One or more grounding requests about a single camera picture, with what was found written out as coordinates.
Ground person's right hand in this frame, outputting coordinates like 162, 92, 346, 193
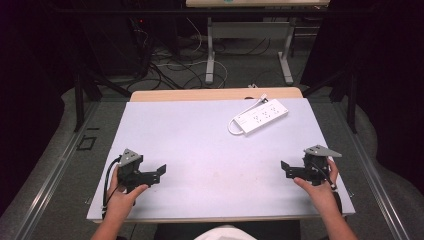
293, 157, 340, 216

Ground white power strip cable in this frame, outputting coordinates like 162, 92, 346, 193
227, 93, 270, 136

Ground aluminium floor rail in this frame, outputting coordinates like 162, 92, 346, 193
332, 99, 412, 240
12, 101, 102, 240

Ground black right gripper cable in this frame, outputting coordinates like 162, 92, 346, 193
313, 161, 338, 192

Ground black equipment cabinet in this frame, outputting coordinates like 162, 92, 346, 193
79, 13, 153, 78

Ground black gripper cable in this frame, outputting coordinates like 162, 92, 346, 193
313, 161, 338, 192
101, 154, 123, 220

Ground tangle of floor cables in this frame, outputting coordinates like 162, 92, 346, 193
126, 18, 272, 92

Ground person's white shirt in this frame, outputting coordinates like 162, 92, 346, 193
194, 224, 258, 240

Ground black metal stand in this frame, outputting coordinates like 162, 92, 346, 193
73, 64, 134, 133
301, 64, 359, 135

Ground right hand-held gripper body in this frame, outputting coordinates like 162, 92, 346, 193
302, 144, 343, 186

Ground white power strip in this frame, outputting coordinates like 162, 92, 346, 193
233, 98, 290, 136

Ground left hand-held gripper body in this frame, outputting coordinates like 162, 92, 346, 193
116, 148, 152, 195

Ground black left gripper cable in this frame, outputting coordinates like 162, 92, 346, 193
101, 154, 123, 220

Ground white table mat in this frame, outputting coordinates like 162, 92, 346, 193
86, 97, 356, 223

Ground white desk frame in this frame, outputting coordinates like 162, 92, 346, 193
204, 16, 297, 86

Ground wooden table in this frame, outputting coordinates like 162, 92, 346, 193
129, 86, 304, 103

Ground person's dark trousers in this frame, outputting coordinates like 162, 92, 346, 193
154, 219, 302, 240

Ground person's left hand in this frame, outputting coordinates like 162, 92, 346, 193
105, 165, 150, 224

